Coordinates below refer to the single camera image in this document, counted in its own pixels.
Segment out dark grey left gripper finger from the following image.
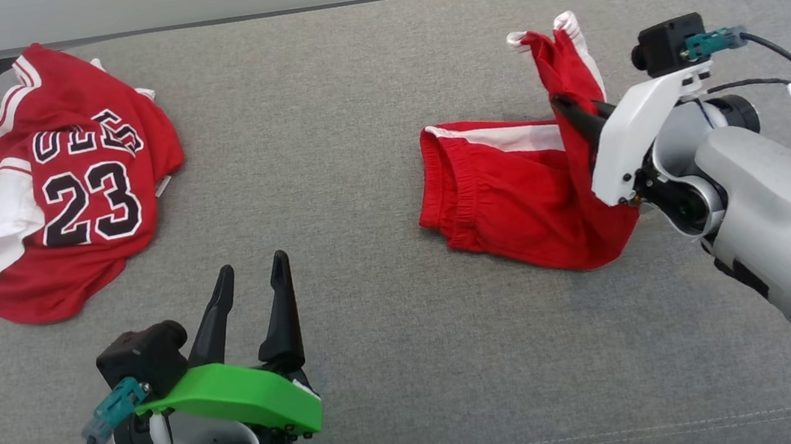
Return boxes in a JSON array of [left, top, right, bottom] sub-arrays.
[[246, 249, 307, 375], [178, 264, 246, 368]]

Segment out red white basketball jersey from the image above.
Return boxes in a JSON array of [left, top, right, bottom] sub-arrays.
[[0, 27, 204, 330]]

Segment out red shorts with white stripe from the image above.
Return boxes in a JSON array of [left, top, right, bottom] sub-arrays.
[[395, 5, 647, 291]]

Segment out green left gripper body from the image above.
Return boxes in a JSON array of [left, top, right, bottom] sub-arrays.
[[131, 350, 326, 444]]

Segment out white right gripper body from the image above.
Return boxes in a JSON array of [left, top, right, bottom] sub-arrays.
[[578, 59, 729, 210]]

